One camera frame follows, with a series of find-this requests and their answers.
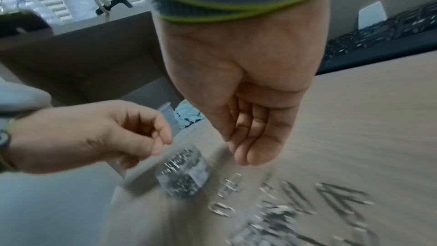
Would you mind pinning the black keyboard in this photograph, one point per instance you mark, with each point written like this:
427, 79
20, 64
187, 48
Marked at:
375, 42

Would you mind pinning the pile of silver paper clips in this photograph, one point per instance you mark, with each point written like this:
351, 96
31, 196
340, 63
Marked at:
280, 212

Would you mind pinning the person's left hand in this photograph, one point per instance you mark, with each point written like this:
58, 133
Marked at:
85, 137

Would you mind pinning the white round tracker puck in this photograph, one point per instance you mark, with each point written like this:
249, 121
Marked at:
20, 96

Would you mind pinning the person's right hand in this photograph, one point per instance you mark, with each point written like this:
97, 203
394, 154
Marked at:
245, 64

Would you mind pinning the black rounded pouch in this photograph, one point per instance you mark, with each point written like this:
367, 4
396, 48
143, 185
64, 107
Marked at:
24, 23

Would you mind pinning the pale blue crumpled cloth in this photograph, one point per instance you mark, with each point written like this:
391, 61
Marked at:
187, 115

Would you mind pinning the clear jar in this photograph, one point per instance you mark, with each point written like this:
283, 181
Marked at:
184, 172

